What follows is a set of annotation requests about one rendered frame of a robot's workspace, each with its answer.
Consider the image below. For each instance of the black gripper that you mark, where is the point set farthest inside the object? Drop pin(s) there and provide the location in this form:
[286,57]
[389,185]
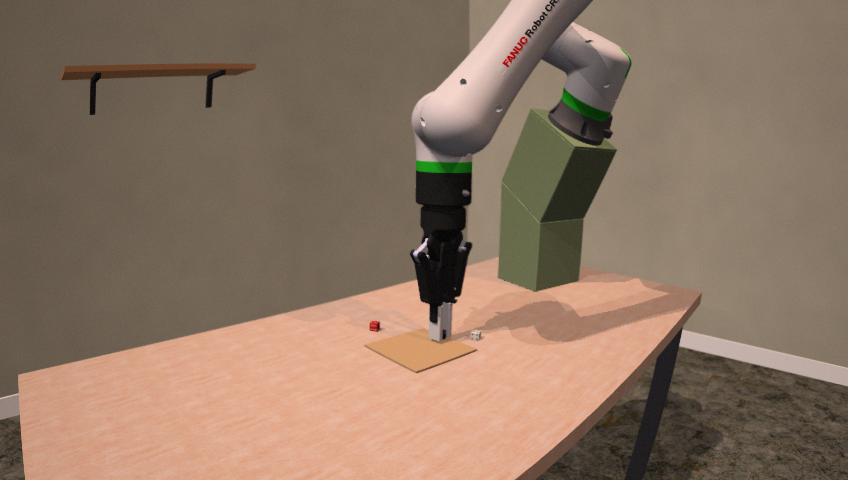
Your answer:
[430,261]

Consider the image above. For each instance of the tan square mat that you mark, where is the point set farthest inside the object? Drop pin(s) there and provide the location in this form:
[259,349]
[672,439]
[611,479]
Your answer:
[416,352]

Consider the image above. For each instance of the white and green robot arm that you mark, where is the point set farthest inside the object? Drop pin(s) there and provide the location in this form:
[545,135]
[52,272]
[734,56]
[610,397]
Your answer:
[462,115]

